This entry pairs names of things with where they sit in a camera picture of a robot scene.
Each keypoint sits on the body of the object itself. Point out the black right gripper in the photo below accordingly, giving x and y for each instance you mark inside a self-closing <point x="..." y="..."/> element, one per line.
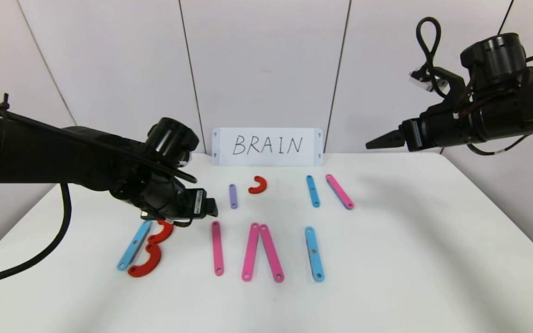
<point x="412" y="134"/>

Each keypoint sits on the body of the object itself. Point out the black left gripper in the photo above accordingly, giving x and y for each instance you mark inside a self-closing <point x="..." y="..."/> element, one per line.
<point x="198" y="202"/>

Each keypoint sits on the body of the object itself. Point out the pink bar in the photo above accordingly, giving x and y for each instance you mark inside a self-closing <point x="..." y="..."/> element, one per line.
<point x="251" y="252"/>
<point x="218" y="249"/>
<point x="339" y="191"/>
<point x="271" y="253"/>

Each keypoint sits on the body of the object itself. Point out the small red curved piece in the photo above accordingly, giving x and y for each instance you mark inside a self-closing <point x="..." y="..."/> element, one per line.
<point x="164" y="233"/>
<point x="263" y="184"/>

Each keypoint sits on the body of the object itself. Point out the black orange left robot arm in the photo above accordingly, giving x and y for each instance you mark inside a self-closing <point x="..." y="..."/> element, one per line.
<point x="40" y="152"/>

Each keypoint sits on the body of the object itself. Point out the white BRAIN word card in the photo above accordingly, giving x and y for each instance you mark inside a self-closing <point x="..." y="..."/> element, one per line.
<point x="222" y="157"/>

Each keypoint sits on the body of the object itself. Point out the short purple bar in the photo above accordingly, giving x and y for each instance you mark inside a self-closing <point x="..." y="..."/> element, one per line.
<point x="233" y="196"/>

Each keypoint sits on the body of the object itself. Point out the large red curved piece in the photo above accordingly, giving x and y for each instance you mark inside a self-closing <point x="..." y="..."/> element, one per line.
<point x="153" y="263"/>

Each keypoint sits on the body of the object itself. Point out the light blue bar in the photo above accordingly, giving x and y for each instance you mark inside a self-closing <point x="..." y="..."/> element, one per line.
<point x="130" y="253"/>
<point x="312" y="191"/>
<point x="316" y="266"/>

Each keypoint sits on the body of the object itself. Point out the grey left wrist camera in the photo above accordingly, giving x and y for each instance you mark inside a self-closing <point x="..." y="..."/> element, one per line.
<point x="186" y="161"/>

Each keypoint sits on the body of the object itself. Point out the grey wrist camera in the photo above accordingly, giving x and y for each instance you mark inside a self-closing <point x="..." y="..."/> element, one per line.
<point x="186" y="161"/>
<point x="426" y="81"/>

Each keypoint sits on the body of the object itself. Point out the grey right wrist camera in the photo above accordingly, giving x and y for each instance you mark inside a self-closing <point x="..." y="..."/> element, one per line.
<point x="426" y="81"/>

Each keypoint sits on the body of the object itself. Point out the black right camera bracket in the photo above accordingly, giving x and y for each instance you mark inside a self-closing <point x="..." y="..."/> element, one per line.
<point x="456" y="85"/>

